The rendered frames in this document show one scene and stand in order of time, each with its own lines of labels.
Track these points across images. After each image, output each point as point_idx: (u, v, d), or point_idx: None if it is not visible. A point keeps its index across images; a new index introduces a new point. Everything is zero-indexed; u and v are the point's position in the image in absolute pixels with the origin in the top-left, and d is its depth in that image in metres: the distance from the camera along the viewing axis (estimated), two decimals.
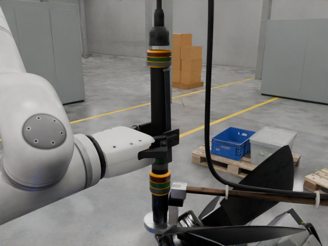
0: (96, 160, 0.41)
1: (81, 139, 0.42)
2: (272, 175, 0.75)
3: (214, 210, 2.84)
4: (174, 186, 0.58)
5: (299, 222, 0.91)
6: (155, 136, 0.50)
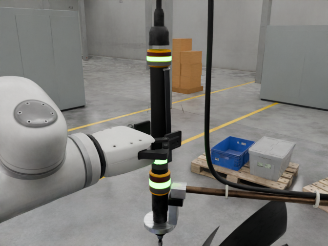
0: (96, 159, 0.41)
1: (81, 138, 0.42)
2: (266, 221, 0.79)
3: (213, 222, 2.88)
4: (174, 186, 0.58)
5: None
6: (157, 138, 0.49)
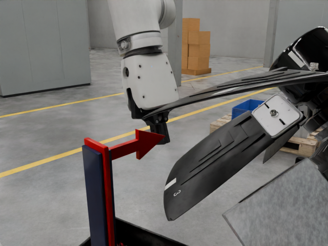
0: None
1: None
2: None
3: (242, 175, 2.60)
4: None
5: None
6: None
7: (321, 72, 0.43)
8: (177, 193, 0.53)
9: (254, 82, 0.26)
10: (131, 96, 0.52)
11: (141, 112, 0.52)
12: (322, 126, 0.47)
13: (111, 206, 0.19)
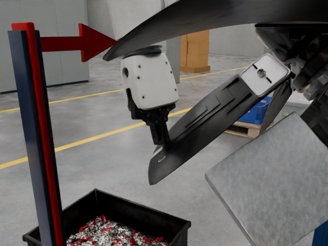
0: None
1: None
2: None
3: None
4: None
5: None
6: None
7: None
8: (161, 159, 0.51)
9: None
10: (131, 96, 0.52)
11: (141, 113, 0.52)
12: (312, 82, 0.44)
13: (43, 102, 0.16)
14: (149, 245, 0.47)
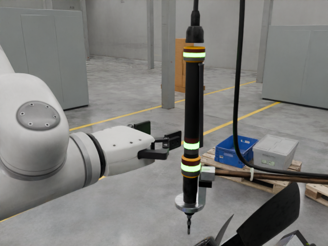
0: (96, 158, 0.41)
1: (81, 137, 0.42)
2: None
3: (219, 217, 2.95)
4: (203, 170, 0.65)
5: (304, 242, 1.02)
6: (157, 137, 0.49)
7: None
8: None
9: None
10: None
11: None
12: None
13: None
14: None
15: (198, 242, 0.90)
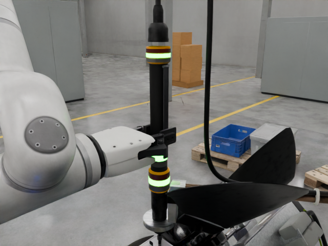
0: (96, 159, 0.41)
1: (81, 139, 0.42)
2: (216, 196, 0.47)
3: None
4: (173, 184, 0.58)
5: (301, 210, 0.90)
6: (153, 135, 0.51)
7: (170, 245, 0.66)
8: None
9: None
10: None
11: None
12: None
13: None
14: None
15: None
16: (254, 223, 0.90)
